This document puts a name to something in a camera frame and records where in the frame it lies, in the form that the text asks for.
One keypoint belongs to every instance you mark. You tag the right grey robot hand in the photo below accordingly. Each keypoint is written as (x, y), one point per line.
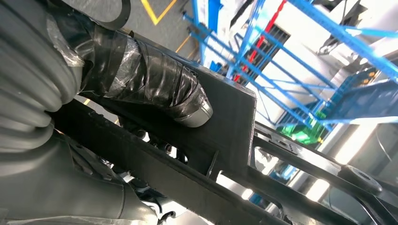
(149, 77)

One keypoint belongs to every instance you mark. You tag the blue metal shelf rack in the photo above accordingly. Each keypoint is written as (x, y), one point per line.
(342, 37)

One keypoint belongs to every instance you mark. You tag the white car with red stripe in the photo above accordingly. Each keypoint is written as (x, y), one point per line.
(298, 66)

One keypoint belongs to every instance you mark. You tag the bright green object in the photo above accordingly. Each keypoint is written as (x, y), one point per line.
(298, 133)

